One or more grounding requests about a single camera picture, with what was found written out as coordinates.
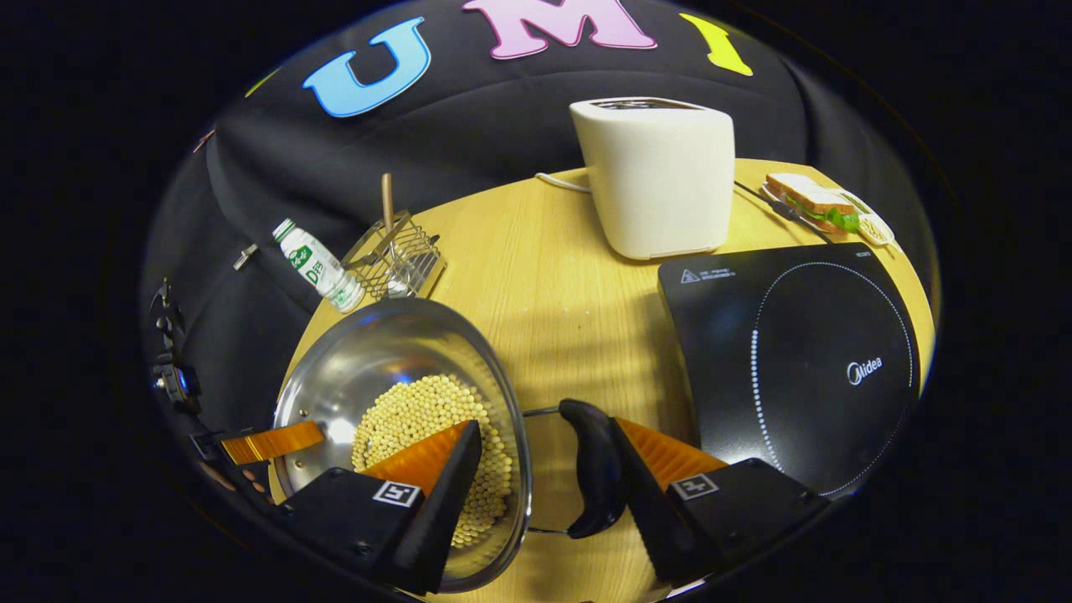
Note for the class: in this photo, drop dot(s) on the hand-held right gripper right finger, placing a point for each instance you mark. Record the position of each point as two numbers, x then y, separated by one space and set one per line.
662 519

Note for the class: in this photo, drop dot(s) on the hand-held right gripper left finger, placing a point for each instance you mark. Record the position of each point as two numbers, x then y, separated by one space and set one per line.
444 511

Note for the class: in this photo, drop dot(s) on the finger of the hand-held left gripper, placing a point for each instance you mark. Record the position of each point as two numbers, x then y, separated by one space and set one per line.
276 442

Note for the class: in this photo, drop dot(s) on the stainless steel pot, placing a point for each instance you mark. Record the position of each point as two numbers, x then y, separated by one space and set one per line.
394 352

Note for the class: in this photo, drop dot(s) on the black induction cooktop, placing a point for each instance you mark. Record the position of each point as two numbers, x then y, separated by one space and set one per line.
796 352

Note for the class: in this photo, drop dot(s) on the pile of yellow soybeans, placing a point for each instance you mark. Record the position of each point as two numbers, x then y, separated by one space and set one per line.
419 410

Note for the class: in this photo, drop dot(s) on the small metal clip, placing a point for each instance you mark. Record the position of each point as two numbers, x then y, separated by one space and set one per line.
245 256

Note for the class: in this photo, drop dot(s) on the white bottle green label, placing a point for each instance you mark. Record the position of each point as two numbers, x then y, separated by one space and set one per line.
318 266

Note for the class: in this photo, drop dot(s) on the small red clip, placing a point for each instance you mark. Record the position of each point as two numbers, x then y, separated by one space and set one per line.
203 141

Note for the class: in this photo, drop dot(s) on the white toaster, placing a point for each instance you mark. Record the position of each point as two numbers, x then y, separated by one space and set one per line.
662 184

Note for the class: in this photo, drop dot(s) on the sandwich with lettuce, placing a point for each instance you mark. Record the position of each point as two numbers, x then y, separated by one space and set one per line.
808 197

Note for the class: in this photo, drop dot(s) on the white divided bean dish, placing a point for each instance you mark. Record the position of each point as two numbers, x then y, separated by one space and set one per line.
875 226

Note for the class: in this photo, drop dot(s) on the black backdrop cloth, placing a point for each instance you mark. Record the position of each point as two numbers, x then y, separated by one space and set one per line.
469 126

